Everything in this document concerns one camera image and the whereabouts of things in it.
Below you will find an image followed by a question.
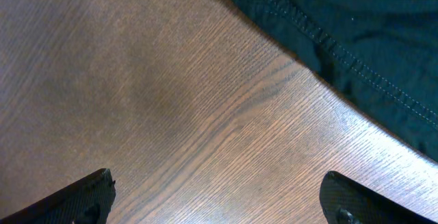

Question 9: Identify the black folded garment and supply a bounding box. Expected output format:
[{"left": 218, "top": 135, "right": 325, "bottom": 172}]
[{"left": 232, "top": 0, "right": 437, "bottom": 159}]

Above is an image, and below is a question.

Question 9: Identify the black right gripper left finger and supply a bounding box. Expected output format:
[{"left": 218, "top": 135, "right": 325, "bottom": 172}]
[{"left": 1, "top": 169, "right": 116, "bottom": 224}]

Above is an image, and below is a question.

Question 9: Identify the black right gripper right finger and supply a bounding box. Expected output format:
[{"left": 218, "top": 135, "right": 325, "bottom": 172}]
[{"left": 319, "top": 171, "right": 435, "bottom": 224}]

